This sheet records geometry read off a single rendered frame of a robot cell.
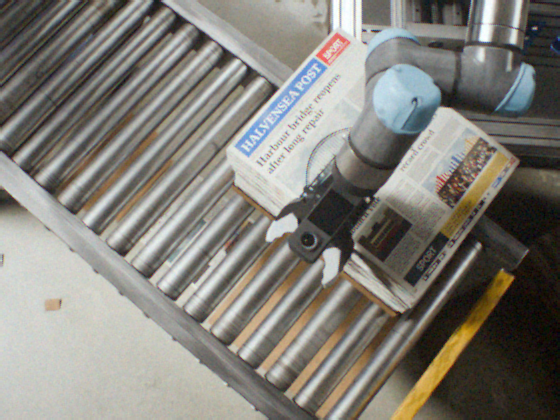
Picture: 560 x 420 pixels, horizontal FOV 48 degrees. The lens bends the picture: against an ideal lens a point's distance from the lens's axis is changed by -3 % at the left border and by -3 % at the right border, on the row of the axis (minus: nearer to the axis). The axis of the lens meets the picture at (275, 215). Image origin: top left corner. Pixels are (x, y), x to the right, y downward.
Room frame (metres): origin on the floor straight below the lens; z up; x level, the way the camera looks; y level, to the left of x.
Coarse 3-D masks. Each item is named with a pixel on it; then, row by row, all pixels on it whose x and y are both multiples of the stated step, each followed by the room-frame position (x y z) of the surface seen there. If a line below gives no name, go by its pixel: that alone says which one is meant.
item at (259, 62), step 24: (168, 0) 0.78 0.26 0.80; (192, 0) 0.78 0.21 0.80; (192, 24) 0.72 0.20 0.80; (216, 24) 0.73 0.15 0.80; (240, 48) 0.68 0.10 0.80; (264, 72) 0.62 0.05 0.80; (288, 72) 0.63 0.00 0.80; (480, 216) 0.36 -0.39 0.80; (480, 240) 0.31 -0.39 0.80; (504, 240) 0.32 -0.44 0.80; (480, 264) 0.29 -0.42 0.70; (504, 264) 0.27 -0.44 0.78
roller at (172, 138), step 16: (240, 64) 0.64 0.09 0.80; (224, 80) 0.60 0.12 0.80; (240, 80) 0.61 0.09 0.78; (208, 96) 0.56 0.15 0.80; (224, 96) 0.57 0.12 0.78; (192, 112) 0.52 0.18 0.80; (208, 112) 0.53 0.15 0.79; (176, 128) 0.49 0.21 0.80; (192, 128) 0.50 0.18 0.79; (160, 144) 0.45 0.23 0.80; (176, 144) 0.46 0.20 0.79; (144, 160) 0.42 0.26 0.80; (160, 160) 0.42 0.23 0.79; (128, 176) 0.38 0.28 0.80; (144, 176) 0.39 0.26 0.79; (112, 192) 0.35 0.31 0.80; (128, 192) 0.35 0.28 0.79; (96, 208) 0.31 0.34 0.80; (112, 208) 0.32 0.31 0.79; (96, 224) 0.28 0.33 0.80
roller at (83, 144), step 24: (168, 48) 0.66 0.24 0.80; (192, 48) 0.68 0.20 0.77; (144, 72) 0.61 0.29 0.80; (168, 72) 0.62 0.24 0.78; (120, 96) 0.55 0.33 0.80; (144, 96) 0.56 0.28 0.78; (96, 120) 0.49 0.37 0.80; (120, 120) 0.51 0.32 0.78; (72, 144) 0.44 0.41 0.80; (96, 144) 0.45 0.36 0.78; (48, 168) 0.39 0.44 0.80; (72, 168) 0.40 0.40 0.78
